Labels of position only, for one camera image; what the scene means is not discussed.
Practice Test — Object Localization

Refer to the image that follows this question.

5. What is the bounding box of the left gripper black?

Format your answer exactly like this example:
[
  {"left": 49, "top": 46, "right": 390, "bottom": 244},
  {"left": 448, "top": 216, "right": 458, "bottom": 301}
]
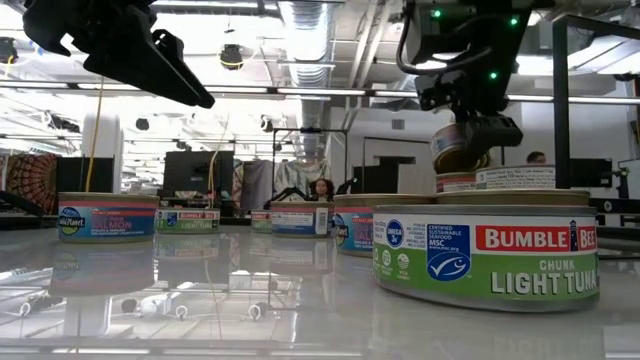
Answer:
[{"left": 22, "top": 0, "right": 216, "bottom": 109}]

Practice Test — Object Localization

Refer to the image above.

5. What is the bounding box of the Bumble Bee tuna can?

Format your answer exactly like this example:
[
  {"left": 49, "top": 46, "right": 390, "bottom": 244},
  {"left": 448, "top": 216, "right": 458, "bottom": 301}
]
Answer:
[
  {"left": 154, "top": 207, "right": 222, "bottom": 235},
  {"left": 249, "top": 208, "right": 274, "bottom": 235},
  {"left": 474, "top": 164, "right": 557, "bottom": 191},
  {"left": 372, "top": 203, "right": 601, "bottom": 314}
]

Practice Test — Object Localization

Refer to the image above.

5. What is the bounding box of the black panel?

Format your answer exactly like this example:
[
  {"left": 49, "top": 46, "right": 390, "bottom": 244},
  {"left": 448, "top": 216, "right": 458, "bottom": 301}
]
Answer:
[{"left": 54, "top": 157, "right": 115, "bottom": 196}]

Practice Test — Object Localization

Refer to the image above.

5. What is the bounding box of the thin tan hanging cable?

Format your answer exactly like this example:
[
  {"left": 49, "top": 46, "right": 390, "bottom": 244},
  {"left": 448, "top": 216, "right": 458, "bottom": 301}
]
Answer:
[{"left": 206, "top": 114, "right": 231, "bottom": 206}]

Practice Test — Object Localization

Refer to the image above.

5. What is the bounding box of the silver ventilation duct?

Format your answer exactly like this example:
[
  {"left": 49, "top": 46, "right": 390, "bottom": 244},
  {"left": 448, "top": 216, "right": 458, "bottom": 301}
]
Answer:
[{"left": 277, "top": 0, "right": 334, "bottom": 156}]

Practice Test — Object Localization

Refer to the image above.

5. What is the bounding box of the black monitor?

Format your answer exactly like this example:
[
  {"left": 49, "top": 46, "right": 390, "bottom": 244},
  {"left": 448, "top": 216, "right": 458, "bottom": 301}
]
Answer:
[{"left": 163, "top": 150, "right": 235, "bottom": 201}]

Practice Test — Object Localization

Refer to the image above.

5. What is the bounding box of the black rack frame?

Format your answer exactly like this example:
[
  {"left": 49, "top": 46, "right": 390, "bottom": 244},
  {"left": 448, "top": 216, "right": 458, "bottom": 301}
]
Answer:
[{"left": 271, "top": 127, "right": 350, "bottom": 202}]

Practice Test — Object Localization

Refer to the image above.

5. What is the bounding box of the black equipment box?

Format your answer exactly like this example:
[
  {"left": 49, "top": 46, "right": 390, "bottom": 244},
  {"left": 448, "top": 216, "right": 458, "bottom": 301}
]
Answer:
[{"left": 569, "top": 158, "right": 614, "bottom": 189}]

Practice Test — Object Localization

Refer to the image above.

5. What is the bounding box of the white hanging cloth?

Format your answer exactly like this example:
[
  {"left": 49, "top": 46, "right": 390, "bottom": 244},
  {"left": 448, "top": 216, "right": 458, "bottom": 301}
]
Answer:
[{"left": 273, "top": 159, "right": 332, "bottom": 202}]

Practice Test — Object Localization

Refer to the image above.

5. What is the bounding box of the black cabinet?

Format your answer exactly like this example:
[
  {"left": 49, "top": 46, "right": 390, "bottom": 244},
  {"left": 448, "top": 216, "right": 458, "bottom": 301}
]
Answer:
[{"left": 352, "top": 155, "right": 417, "bottom": 196}]

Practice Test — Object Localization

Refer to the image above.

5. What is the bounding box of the long ceiling light strip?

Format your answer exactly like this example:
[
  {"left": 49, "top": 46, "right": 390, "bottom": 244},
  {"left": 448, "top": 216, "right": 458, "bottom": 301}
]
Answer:
[{"left": 0, "top": 81, "right": 640, "bottom": 105}]

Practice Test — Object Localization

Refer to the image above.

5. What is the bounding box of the white pillar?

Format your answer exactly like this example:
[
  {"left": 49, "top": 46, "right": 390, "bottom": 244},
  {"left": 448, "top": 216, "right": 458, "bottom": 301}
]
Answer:
[{"left": 81, "top": 110, "right": 125, "bottom": 196}]

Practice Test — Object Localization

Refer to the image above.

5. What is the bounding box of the patterned tapestry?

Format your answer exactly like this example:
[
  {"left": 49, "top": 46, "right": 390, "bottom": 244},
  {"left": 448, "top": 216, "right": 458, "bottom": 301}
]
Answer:
[{"left": 0, "top": 152, "right": 60, "bottom": 216}]

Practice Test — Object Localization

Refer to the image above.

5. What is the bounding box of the black door frame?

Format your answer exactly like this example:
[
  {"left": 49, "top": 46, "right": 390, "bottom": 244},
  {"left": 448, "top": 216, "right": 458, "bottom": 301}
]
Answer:
[{"left": 361, "top": 135, "right": 448, "bottom": 196}]

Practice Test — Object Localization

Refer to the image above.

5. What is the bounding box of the black ceiling dome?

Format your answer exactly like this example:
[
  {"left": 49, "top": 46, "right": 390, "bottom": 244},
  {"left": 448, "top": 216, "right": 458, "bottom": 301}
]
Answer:
[{"left": 219, "top": 43, "right": 245, "bottom": 71}]

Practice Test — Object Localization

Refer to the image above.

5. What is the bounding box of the grey hanging cloth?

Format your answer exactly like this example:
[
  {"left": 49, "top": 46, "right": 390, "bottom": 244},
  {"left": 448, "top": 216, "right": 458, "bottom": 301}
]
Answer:
[{"left": 239, "top": 158, "right": 275, "bottom": 211}]

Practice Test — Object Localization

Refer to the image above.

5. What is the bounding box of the black ceiling device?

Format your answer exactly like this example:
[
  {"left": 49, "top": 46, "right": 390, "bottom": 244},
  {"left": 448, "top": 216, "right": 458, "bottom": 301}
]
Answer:
[{"left": 0, "top": 37, "right": 19, "bottom": 65}]

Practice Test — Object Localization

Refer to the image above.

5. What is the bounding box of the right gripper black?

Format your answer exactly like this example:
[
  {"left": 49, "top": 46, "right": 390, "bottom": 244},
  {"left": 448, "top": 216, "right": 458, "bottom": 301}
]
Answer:
[{"left": 416, "top": 58, "right": 524, "bottom": 162}]

